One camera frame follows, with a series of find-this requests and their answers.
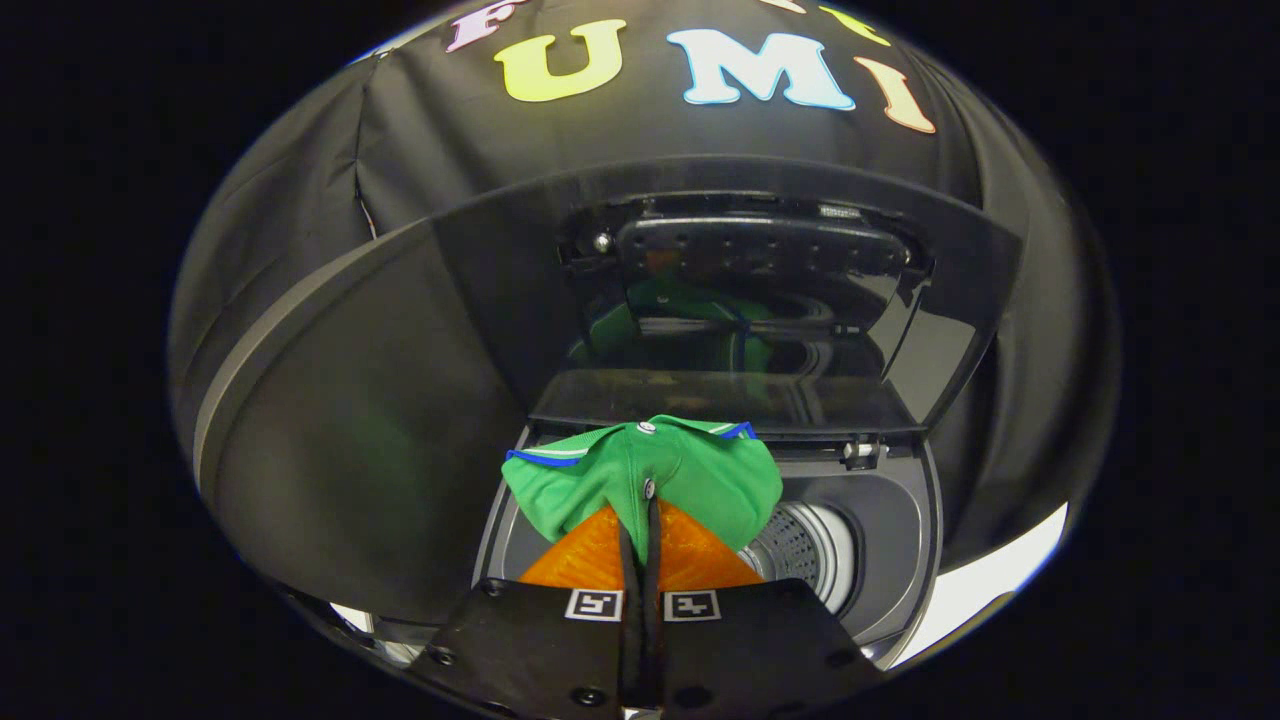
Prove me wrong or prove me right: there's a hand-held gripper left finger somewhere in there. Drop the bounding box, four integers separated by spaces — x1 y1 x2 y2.
408 500 643 720

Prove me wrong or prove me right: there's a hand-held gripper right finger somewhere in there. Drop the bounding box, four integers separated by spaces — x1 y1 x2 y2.
640 498 888 720

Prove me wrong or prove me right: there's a green polo shirt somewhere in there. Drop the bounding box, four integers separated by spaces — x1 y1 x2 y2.
500 414 784 566

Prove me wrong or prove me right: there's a dark washing machine lid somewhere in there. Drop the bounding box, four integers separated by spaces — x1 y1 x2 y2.
430 155 1023 446

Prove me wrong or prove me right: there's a white flat sheet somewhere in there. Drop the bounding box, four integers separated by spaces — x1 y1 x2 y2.
885 500 1071 669

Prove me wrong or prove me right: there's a black backdrop cloth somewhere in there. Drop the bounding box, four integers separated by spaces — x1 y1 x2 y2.
168 0 1121 571

